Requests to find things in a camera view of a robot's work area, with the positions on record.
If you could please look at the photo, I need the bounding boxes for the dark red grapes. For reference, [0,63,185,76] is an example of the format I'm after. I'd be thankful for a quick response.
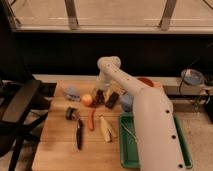
[92,89,105,107]

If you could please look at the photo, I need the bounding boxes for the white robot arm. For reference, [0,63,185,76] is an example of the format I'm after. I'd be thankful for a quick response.
[97,56,186,171]

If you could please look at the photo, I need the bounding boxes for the black rectangular block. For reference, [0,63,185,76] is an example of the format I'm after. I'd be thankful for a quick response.
[105,92,119,109]

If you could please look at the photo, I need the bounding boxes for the orange fruit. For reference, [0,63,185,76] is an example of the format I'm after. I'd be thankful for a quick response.
[81,94,93,106]

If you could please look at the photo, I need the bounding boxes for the blue cup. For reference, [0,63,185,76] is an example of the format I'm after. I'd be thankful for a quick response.
[120,93,133,112]

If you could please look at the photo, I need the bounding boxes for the blue cloth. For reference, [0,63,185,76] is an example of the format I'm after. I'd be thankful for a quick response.
[64,86,80,102]

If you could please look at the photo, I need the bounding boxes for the orange carrot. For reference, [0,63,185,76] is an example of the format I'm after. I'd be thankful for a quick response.
[88,109,96,131]

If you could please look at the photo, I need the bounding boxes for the dark round can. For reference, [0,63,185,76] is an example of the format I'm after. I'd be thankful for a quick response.
[65,107,80,120]

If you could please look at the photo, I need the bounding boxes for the red bowl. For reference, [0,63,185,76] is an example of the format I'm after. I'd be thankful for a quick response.
[137,77,154,87]

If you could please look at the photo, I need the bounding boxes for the metal fork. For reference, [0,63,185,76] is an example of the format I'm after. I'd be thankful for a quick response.
[121,124,137,141]

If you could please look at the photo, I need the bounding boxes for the green plastic tray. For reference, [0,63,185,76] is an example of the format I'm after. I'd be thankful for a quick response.
[118,113,193,169]

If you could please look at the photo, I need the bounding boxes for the black chair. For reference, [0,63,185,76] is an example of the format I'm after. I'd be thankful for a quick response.
[0,80,56,171]

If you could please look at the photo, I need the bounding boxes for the blue bowl on shelf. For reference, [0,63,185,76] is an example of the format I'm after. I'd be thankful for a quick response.
[181,69,204,86]

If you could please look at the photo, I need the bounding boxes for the black handled knife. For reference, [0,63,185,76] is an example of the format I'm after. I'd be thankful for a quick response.
[76,119,83,150]

